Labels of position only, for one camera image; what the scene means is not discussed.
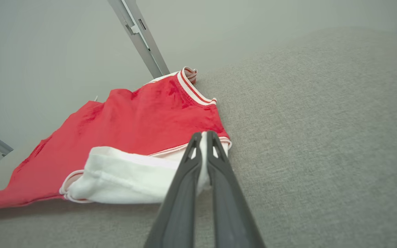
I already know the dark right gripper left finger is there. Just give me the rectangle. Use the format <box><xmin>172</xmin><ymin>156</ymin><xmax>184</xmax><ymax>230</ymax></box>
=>
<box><xmin>144</xmin><ymin>132</ymin><xmax>203</xmax><ymax>248</ymax></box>

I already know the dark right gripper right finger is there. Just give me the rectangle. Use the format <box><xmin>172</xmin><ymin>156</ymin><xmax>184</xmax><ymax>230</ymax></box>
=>
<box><xmin>206</xmin><ymin>131</ymin><xmax>266</xmax><ymax>248</ymax></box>

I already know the red basketball jersey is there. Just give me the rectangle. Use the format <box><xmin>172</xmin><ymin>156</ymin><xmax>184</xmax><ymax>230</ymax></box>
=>
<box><xmin>0</xmin><ymin>66</ymin><xmax>232</xmax><ymax>212</ymax></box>

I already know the grey double partition post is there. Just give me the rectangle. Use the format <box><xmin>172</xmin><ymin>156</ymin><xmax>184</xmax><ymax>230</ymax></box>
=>
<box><xmin>107</xmin><ymin>0</ymin><xmax>170</xmax><ymax>79</ymax></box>

